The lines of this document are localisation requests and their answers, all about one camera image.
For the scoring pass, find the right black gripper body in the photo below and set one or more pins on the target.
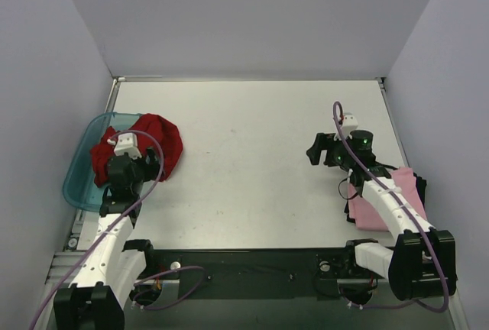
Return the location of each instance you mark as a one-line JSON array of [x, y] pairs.
[[328, 152]]

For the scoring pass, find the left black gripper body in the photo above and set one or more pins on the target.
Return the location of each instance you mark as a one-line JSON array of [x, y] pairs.
[[124, 162]]

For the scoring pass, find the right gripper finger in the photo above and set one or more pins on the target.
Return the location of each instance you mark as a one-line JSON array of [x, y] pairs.
[[316, 148], [314, 157]]

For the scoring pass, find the pink t shirt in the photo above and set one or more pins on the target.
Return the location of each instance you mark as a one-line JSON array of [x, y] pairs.
[[393, 208]]

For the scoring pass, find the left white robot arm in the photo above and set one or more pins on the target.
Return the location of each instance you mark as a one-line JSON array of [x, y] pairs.
[[96, 295]]

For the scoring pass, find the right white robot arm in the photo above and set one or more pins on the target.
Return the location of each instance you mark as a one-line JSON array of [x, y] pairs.
[[422, 262]]

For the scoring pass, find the teal plastic bin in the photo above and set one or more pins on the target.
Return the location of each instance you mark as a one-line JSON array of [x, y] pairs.
[[79, 189]]

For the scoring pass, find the black folded t shirt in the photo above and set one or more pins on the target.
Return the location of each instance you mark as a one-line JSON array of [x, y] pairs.
[[363, 215]]

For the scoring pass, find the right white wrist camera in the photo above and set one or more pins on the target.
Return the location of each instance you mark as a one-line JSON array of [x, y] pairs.
[[346, 125]]

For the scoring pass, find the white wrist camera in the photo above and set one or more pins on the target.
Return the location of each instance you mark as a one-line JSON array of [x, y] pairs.
[[125, 144], [346, 125]]

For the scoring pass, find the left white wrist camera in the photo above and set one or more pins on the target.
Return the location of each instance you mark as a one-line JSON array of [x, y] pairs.
[[125, 144]]

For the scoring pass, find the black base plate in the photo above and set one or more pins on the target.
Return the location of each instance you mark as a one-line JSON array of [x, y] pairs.
[[324, 273]]

